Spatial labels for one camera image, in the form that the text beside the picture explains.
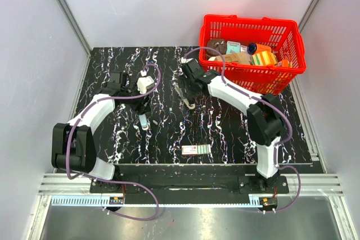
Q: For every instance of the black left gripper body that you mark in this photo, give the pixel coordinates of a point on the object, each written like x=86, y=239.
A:
x=136, y=104

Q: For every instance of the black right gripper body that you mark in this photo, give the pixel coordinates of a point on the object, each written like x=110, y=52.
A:
x=190, y=91

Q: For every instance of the cream metal stapler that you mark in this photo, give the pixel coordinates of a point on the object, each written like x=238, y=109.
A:
x=183, y=98

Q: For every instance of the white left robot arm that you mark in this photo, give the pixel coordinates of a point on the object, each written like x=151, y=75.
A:
x=73, y=146

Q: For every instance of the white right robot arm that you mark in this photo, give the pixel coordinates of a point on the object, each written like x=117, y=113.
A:
x=264, y=122

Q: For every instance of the brown round bun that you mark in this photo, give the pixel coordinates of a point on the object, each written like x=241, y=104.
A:
x=217, y=44

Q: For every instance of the teal white small box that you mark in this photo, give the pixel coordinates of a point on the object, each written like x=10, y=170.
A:
x=233, y=47

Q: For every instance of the brown cardboard box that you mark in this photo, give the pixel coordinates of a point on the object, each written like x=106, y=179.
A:
x=241, y=58

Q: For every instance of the black marble pattern mat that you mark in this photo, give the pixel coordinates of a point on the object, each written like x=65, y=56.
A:
x=120, y=139

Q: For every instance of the blue cap bottle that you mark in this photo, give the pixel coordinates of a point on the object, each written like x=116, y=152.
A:
x=254, y=48

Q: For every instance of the red staple box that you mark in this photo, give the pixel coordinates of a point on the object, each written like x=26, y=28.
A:
x=202, y=149

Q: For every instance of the red plastic shopping basket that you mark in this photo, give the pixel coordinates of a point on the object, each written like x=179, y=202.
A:
x=281, y=35

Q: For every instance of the green yellow striped box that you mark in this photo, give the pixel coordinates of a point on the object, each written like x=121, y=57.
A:
x=264, y=58

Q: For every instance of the orange packet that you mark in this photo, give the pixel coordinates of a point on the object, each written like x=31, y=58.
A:
x=285, y=63

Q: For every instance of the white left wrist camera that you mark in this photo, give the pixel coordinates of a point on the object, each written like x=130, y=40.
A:
x=145, y=84

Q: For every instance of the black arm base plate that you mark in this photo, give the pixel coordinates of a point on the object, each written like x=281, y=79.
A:
x=234, y=178

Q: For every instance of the aluminium frame rail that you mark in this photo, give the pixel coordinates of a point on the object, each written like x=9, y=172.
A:
x=77, y=192

